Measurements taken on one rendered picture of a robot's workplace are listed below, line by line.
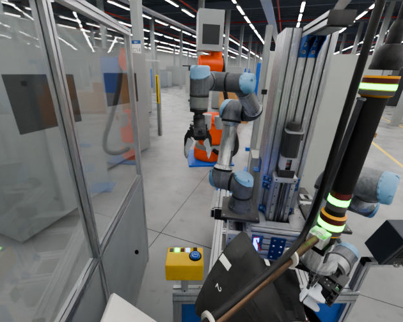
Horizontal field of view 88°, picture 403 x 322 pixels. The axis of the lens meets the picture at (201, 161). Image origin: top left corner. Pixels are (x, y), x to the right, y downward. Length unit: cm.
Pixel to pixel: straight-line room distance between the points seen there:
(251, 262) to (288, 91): 96
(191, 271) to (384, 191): 77
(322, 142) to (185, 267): 204
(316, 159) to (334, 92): 70
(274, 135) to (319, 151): 134
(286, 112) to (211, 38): 311
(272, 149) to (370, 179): 60
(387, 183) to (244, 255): 58
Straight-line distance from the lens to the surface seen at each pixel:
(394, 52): 40
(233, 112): 122
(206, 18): 429
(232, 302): 31
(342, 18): 102
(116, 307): 57
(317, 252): 47
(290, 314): 78
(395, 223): 124
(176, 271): 100
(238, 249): 54
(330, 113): 254
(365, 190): 95
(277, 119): 131
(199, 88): 81
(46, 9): 87
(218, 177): 126
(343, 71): 253
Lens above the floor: 182
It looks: 23 degrees down
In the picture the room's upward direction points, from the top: 2 degrees clockwise
